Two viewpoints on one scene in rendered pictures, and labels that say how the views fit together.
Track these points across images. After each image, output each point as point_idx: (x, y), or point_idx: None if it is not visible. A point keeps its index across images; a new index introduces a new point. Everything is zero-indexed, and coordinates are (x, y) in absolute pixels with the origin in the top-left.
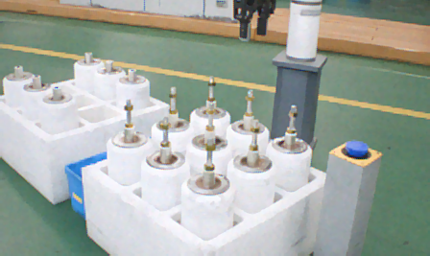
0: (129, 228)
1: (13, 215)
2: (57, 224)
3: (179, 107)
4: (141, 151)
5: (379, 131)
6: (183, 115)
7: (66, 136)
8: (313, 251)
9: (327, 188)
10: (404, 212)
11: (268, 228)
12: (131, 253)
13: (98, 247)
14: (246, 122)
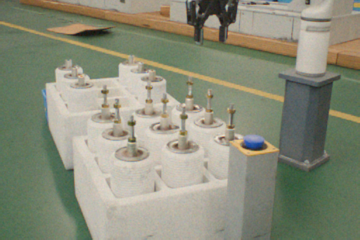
0: (86, 186)
1: (32, 172)
2: (58, 184)
3: (218, 114)
4: (108, 127)
5: None
6: None
7: (81, 115)
8: None
9: (229, 174)
10: None
11: (181, 203)
12: (87, 208)
13: (76, 205)
14: (204, 117)
